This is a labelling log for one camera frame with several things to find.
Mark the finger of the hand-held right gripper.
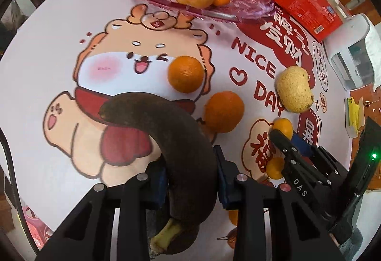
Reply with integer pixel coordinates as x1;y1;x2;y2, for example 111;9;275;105
292;133;349;187
269;128;340;227

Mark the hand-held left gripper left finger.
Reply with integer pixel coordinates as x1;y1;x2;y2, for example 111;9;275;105
35;160;168;261

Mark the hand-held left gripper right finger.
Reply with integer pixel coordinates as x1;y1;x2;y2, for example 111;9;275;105
213;145;340;261

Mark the dark overripe banana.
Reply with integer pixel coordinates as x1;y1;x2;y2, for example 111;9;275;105
99;92;219;258

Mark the yellow pear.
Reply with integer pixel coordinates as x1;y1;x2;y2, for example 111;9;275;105
274;65;316;113

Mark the large orange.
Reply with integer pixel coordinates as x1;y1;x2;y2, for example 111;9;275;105
167;55;206;93
203;91;245;133

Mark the yellow tissue pack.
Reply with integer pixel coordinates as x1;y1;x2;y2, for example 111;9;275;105
345;97;364;137

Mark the white tabletop cabinet appliance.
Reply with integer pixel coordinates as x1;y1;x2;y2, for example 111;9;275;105
323;13;381;92

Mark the red plastic stool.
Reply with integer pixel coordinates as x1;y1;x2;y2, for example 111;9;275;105
24;204;57;250

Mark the red printed box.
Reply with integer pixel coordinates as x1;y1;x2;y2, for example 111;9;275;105
269;0;344;43

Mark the black cable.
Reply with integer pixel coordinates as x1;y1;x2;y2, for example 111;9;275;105
0;127;40;252

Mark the silver door handle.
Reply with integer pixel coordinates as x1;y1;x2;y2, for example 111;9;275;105
347;0;368;11

